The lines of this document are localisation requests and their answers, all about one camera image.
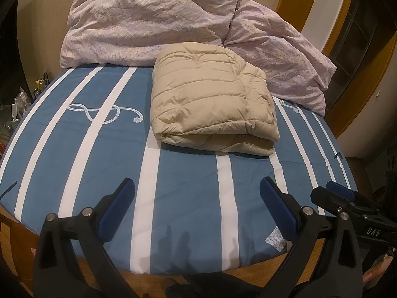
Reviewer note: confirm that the beige puffer jacket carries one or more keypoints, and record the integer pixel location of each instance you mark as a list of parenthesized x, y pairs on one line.
[(204, 99)]

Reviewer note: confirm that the wooden door with glass panels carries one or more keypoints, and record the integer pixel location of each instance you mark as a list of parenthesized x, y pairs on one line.
[(356, 52)]

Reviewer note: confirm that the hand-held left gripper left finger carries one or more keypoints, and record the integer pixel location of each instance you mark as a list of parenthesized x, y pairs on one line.
[(113, 209)]

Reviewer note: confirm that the purple floral duvet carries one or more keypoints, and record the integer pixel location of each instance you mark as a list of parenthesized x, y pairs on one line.
[(139, 24)]

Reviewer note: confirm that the blue white striped bed sheet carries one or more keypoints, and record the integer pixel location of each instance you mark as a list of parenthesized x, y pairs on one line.
[(102, 167)]

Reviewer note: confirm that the person's right hand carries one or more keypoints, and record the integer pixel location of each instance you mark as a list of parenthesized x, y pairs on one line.
[(375, 273)]

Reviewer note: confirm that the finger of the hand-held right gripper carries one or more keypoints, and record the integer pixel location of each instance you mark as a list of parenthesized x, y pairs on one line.
[(325, 200), (342, 190)]

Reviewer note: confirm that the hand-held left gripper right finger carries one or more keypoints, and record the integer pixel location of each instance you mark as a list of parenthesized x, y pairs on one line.
[(279, 209)]

